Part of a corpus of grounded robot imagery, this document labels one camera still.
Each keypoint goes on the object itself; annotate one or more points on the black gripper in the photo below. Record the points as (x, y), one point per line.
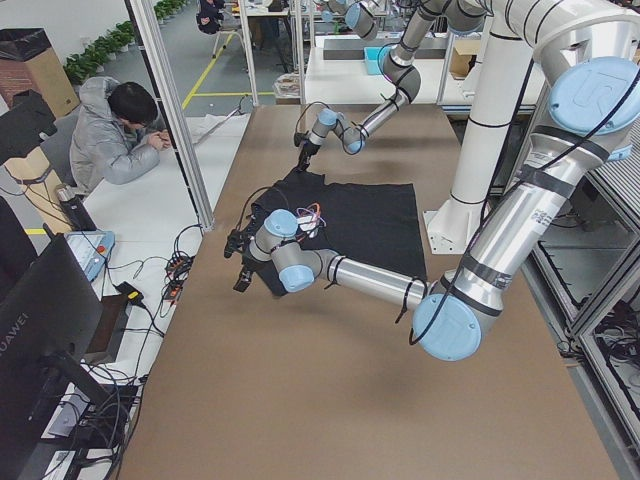
(248, 265)
(308, 149)

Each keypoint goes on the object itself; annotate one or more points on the black t-shirt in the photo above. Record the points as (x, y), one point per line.
(363, 236)

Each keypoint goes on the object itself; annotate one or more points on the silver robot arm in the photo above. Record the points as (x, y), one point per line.
(354, 84)
(462, 304)

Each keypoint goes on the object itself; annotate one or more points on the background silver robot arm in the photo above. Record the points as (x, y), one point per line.
(358, 15)

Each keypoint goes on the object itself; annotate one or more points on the orange power strip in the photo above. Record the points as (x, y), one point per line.
(176, 272)

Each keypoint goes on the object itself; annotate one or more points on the blue plastic bin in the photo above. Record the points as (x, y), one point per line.
(374, 58)

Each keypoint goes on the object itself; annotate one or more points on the teach pendant with red button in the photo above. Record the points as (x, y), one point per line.
(91, 249)

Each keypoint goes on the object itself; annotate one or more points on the person in grey jacket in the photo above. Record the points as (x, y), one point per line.
(119, 134)

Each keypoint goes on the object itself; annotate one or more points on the black Huawei monitor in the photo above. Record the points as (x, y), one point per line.
(48, 320)

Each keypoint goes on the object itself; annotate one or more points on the cardboard box with black bag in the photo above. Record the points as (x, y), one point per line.
(29, 62)

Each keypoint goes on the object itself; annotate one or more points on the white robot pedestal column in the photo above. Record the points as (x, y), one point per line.
(585, 51)

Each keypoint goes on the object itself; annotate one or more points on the aluminium frame post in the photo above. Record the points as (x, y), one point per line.
(148, 38)

